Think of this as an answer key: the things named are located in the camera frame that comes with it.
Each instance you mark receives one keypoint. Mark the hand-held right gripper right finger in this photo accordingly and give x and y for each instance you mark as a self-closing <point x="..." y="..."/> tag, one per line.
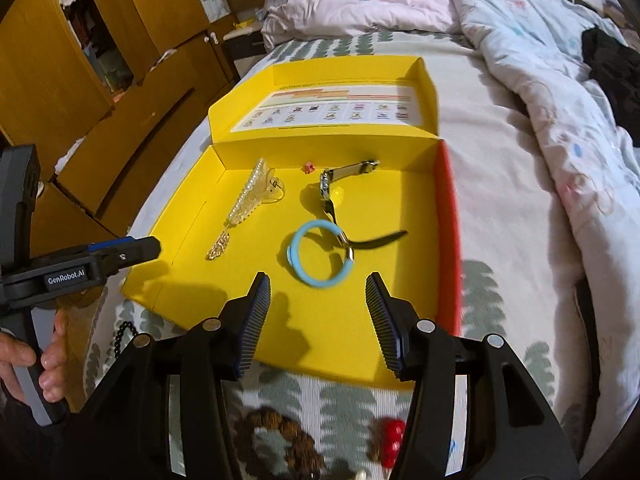
<point x="386" y="330"/>

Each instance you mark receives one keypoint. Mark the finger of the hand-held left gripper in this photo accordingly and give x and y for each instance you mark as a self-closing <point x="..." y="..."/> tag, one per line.
<point x="107" y="246"/>
<point x="142" y="250"/>

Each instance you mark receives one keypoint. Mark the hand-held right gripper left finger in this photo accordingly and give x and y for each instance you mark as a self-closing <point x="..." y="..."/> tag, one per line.
<point x="250" y="325"/>

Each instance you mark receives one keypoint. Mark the yellow cardboard box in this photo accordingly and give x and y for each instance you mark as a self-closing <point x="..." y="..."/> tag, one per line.
<point x="260" y="260"/>

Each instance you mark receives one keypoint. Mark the person's left forearm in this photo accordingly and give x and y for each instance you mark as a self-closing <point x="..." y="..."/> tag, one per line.
<point x="25" y="445"/>

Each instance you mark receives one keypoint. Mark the person's left hand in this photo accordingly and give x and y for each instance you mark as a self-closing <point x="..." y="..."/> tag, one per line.
<point x="55" y="365"/>

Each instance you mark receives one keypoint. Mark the red bead ornament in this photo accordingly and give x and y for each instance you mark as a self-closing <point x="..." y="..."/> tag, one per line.
<point x="392" y="435"/>

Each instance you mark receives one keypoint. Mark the pearl hair clip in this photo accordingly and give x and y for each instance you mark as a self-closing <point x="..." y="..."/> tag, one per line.
<point x="247" y="195"/>

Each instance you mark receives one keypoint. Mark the white pearl bead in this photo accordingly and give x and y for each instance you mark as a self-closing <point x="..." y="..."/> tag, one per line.
<point x="361" y="475"/>

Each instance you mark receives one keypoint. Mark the wooden wardrobe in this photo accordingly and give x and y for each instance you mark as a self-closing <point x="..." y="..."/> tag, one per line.
<point x="60" y="60"/>

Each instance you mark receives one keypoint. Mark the small red charm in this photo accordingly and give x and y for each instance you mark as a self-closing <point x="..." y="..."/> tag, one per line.
<point x="307" y="166"/>

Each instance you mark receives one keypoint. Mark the tree print bed sheet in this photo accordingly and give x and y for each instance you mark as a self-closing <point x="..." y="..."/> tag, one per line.
<point x="500" y="185"/>

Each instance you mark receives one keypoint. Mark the dark nightstand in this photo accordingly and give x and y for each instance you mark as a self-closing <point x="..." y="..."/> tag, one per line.
<point x="245" y="50"/>

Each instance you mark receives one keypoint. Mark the white printed carton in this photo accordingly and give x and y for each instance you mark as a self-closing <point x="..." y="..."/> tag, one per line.
<point x="215" y="5"/>

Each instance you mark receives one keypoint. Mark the light blue quilt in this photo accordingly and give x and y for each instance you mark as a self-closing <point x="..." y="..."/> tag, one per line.
<point x="550" y="110"/>

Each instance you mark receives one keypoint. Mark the pink quilt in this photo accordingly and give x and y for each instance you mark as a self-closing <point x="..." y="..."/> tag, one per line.
<point x="360" y="5"/>

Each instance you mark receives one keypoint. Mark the black garment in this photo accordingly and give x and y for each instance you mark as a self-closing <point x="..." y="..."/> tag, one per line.
<point x="615" y="70"/>

